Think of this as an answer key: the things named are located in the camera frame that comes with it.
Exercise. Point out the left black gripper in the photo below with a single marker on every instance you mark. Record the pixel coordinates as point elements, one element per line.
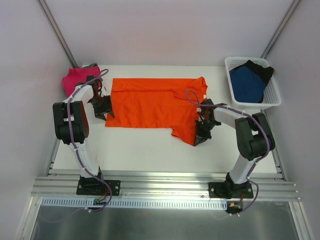
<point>104,106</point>

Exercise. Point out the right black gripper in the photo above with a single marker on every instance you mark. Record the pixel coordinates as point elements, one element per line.
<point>203,129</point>

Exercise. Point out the orange t shirt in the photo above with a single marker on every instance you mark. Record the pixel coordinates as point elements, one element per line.
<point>157,103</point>

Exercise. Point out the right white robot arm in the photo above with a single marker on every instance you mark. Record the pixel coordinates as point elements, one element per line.
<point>254,140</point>

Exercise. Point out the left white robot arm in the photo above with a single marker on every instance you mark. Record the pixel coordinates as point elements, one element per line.
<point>72,127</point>

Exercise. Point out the pink folded t shirt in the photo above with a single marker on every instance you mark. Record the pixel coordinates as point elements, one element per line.
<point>77,75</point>

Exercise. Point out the grey folded t shirt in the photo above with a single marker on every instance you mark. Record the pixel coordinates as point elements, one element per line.
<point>92,66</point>

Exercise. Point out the blue t shirt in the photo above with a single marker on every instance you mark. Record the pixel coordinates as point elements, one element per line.
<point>247,86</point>

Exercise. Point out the white plastic basket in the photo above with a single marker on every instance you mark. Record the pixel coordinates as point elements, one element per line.
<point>271,94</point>

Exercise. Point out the black t shirt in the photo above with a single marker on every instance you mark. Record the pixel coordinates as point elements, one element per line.
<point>265,73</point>

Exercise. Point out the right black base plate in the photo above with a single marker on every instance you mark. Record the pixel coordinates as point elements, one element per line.
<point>227,191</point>

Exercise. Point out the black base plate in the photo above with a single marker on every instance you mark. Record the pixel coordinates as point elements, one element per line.
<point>93,187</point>
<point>227,191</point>

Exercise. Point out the white slotted cable duct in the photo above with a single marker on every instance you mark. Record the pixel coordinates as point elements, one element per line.
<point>135,203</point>

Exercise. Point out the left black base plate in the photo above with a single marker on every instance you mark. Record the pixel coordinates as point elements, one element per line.
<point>93,187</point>

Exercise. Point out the aluminium mounting rail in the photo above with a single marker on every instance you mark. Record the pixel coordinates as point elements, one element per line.
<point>164,185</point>

